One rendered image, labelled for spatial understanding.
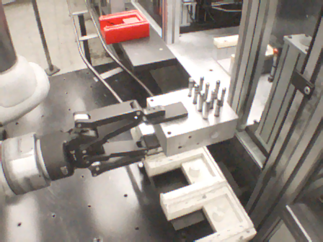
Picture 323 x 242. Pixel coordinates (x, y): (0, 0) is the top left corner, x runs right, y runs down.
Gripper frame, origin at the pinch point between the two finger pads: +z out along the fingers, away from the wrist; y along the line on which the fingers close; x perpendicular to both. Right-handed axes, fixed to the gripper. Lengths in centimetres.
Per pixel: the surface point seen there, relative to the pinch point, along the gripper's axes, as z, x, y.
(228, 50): 32.8, 31.9, -9.9
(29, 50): -59, 253, -105
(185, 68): 18.6, 32.0, -13.2
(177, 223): -0.7, -8.6, -20.5
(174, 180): 2.8, 1.6, -20.5
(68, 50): -17, 229, -105
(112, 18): 4, 65, -8
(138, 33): 11, 55, -11
